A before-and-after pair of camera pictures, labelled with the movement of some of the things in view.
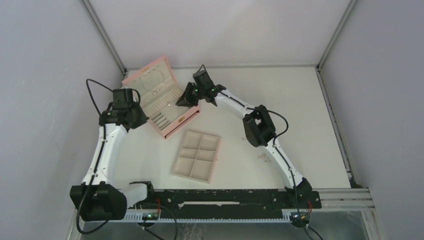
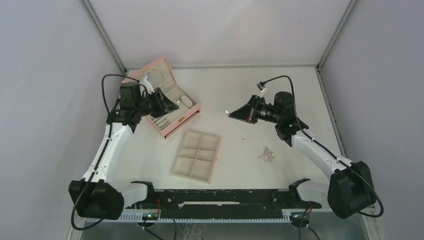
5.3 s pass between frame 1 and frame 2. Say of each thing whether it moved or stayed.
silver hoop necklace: stayed
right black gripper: moved
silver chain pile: stayed
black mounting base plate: stayed
